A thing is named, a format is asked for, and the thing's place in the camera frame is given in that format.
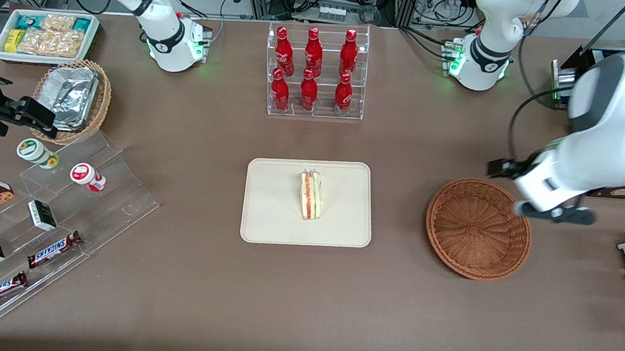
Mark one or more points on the clear acrylic stepped display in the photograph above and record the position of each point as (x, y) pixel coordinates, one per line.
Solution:
(114, 208)

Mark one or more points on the black food warmer cabinet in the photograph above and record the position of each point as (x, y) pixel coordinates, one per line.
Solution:
(562, 79)

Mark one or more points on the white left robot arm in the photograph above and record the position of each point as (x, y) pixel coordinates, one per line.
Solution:
(616, 113)

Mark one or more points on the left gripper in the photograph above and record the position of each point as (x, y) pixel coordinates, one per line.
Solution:
(510, 169)

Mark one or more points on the clear acrylic bottle rack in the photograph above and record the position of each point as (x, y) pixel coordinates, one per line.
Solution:
(322, 99)

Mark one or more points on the aluminium foil tray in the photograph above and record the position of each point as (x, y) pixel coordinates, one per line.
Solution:
(70, 98)

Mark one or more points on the red cola bottle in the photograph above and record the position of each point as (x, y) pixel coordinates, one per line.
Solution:
(280, 92)
(308, 92)
(343, 95)
(284, 52)
(349, 53)
(313, 52)

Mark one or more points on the clear rice cracker pack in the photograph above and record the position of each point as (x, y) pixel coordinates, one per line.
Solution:
(53, 43)

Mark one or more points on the yellow snack packet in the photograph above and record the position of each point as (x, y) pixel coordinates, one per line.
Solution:
(14, 41)

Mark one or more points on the green lidded yogurt cup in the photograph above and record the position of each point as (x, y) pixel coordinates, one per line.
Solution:
(34, 151)

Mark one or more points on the tan wicker basket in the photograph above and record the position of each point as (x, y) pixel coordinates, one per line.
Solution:
(102, 104)

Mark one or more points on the white power strip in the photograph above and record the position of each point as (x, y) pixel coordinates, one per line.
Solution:
(332, 13)

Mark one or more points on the teal snack packet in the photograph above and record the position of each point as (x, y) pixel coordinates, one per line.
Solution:
(29, 21)

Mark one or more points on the beige plastic tray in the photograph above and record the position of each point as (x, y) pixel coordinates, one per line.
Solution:
(269, 206)

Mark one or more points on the triangular sandwich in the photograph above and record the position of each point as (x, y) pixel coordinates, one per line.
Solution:
(309, 198)

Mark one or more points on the red lidded yogurt cup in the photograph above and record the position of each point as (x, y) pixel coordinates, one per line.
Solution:
(85, 175)

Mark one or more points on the round brown wicker basket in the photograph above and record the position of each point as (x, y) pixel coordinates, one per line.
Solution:
(476, 231)

